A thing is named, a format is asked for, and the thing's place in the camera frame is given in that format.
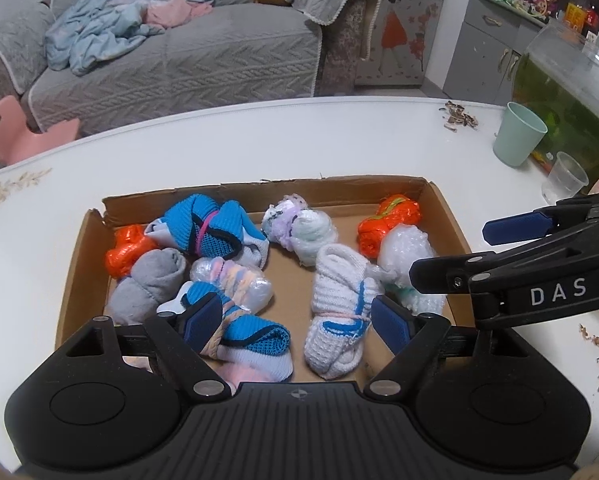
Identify mint green cup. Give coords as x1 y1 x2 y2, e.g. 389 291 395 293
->
493 102 548 168

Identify pink fluffy monster toy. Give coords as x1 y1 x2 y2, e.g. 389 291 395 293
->
123 356 272 394

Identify pink plastic child chair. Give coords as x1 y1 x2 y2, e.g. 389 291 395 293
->
0 96 80 166

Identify grey cabinet with drawers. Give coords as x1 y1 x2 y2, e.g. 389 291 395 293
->
443 0 599 105

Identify decorated fridge door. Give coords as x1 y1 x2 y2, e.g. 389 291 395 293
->
356 0 444 87

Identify pastel striped bundle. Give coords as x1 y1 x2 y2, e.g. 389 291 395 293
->
190 257 274 314

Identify pink clothing on sofa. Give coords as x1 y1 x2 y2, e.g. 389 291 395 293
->
142 0 213 29

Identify grey sofa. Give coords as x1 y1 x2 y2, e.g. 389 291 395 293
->
0 0 372 136

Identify pile of seed shells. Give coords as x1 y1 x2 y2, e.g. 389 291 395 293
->
438 101 479 132

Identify light blue blanket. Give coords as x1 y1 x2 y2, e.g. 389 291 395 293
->
45 0 215 76

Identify orange plastic bundle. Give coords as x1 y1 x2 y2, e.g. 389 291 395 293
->
104 224 158 280
357 194 422 259

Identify glass fish tank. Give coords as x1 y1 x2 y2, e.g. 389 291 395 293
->
512 22 599 184

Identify large white knit sock bundle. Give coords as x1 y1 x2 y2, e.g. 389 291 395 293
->
304 244 384 380

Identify blue white sock bundle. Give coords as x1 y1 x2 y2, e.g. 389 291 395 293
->
144 194 269 269
156 282 294 382

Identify white purple-band sock bundle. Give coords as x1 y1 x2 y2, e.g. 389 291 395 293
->
262 194 339 268

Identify clear plastic cup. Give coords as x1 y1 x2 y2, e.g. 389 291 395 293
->
540 152 589 205

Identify bubble wrap teal-tie bundle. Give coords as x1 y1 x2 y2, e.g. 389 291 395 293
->
377 223 446 315

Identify brown cardboard tray box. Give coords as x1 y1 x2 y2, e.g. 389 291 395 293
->
56 176 470 382

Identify grey sock bundle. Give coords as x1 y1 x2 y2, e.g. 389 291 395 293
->
104 248 188 325

